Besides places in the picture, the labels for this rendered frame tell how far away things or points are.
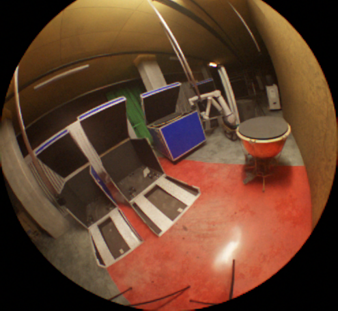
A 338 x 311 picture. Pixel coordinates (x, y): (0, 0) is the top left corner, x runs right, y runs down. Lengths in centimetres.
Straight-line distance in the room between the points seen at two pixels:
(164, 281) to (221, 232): 82
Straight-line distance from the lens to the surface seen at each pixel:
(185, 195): 181
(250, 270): 138
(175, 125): 241
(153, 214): 177
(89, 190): 291
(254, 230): 146
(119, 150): 276
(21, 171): 322
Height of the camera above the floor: 136
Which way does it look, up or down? 18 degrees down
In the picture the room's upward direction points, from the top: 23 degrees counter-clockwise
